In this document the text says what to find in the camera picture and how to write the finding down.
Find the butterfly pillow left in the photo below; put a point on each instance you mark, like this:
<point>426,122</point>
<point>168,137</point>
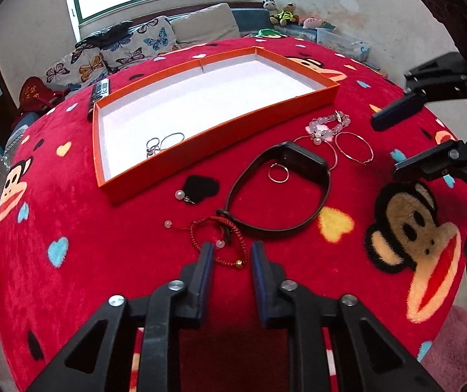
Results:
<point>81,68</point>

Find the orange shallow box tray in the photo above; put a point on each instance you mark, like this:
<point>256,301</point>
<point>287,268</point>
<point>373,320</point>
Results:
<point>215,101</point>

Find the green plastic bowl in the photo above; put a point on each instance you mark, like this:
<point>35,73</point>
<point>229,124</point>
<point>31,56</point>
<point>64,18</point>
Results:
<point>268,33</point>

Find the beige cushion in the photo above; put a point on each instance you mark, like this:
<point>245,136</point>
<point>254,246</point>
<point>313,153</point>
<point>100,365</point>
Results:
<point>214,23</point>

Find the red embroidered bag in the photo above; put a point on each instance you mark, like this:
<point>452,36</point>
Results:
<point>35,96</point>

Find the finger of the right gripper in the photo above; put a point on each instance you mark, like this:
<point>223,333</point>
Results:
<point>398,111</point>
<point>432,164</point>

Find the butterfly pillow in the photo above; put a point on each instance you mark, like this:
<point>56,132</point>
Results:
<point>81,68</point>
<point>147,41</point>

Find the black smart band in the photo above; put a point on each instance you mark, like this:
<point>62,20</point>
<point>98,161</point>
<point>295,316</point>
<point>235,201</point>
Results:
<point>282,190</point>

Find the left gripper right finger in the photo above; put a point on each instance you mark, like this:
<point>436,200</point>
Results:
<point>267,277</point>

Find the silver linked hoop earrings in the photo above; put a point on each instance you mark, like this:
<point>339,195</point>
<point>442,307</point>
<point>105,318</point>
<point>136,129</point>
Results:
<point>156,145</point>

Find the red monkey print blanket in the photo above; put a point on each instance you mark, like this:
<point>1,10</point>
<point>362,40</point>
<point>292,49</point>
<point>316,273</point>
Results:
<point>64,248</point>

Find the stuffed toy pile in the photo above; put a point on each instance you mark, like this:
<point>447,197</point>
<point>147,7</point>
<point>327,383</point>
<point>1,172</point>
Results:
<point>286,15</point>

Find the pearl drop earring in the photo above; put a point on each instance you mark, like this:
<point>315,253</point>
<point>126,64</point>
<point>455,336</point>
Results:
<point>180,195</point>

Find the black cloth on pillows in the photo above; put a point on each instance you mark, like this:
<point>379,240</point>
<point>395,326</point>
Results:
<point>106,36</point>

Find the butterfly pillow right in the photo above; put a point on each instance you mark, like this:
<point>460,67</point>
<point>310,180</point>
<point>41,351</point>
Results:
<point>147,41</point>

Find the purple fleece sleeve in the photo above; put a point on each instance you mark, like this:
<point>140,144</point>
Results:
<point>446,358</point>

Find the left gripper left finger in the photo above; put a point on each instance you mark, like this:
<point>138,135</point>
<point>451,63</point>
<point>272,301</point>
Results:
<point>197,278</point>

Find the clear plastic storage box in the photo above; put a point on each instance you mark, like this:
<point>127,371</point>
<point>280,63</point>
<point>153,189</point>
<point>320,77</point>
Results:
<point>345,44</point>

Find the black remote control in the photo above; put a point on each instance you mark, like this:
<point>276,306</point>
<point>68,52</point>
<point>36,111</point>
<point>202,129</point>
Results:
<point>100,90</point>

